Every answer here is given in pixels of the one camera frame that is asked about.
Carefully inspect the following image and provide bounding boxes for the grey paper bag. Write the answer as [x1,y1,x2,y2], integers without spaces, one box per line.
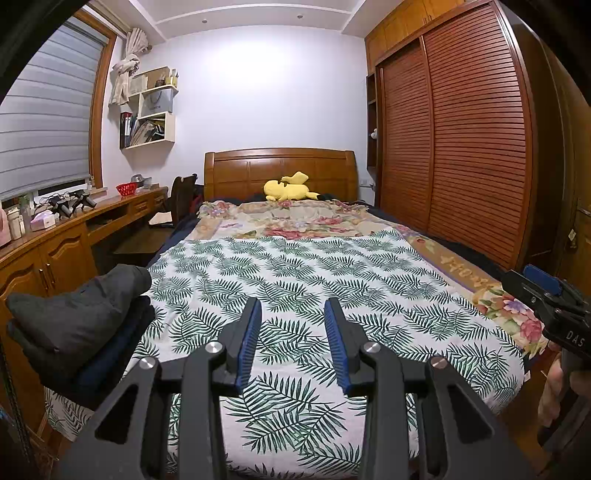
[139,88,175,118]

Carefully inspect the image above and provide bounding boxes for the dark wooden chair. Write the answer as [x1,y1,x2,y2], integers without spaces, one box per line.
[159,173,204,227]

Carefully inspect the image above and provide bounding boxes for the wooden bed headboard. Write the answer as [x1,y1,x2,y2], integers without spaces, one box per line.
[204,148,360,203]

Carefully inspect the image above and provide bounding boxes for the door handle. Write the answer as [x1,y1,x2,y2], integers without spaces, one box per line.
[566,198,591,252]

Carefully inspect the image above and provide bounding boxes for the stack of papers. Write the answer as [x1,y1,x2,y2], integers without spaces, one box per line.
[131,117,166,146]

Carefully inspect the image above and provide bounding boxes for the yellow plush toy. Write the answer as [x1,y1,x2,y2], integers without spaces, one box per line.
[263,171,320,202]

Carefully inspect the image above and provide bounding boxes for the dark wooden door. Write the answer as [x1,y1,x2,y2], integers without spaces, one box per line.
[517,23,591,296]

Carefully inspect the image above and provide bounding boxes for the black jacket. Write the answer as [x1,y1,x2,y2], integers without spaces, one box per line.
[6,265,153,398]

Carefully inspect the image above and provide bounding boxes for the leaf print blanket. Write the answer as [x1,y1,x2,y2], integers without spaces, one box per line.
[44,228,527,478]

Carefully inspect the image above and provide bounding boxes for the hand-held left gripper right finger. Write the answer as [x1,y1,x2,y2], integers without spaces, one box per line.
[324,298,550,480]

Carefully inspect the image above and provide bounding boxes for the black gadget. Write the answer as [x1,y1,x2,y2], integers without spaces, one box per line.
[69,188,98,210]
[46,193,75,219]

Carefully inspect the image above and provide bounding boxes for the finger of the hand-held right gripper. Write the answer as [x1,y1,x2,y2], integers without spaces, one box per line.
[523,264,564,298]
[502,270,555,319]

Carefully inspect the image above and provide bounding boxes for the folded navy blue clothes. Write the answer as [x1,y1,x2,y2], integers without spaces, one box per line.
[76,295,158,398]

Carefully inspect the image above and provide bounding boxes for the wooden window frame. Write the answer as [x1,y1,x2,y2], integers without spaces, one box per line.
[74,9,118,190]

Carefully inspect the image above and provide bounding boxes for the wooden desk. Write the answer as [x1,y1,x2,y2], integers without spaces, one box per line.
[0,185,174,305]

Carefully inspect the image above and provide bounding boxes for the floral quilt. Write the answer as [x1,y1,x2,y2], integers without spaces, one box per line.
[187,199,543,347]

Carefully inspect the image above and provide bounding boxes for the white wall shelf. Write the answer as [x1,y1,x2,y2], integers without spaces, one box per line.
[119,66,180,150]

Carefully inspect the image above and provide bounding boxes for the wooden louvred wardrobe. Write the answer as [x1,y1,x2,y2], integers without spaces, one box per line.
[365,0,541,273]

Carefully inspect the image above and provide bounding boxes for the tied beige curtain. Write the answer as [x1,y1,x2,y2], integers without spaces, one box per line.
[108,28,153,108]

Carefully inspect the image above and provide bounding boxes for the beige jar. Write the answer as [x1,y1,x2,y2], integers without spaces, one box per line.
[7,207,24,241]

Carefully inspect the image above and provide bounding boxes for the person's right hand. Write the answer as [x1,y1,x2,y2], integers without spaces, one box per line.
[538,353,566,428]

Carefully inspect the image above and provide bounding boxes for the grey window blind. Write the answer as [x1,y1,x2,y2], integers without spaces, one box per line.
[0,23,105,199]

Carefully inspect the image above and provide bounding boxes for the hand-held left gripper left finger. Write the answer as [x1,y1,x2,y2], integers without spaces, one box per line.
[60,296,263,480]

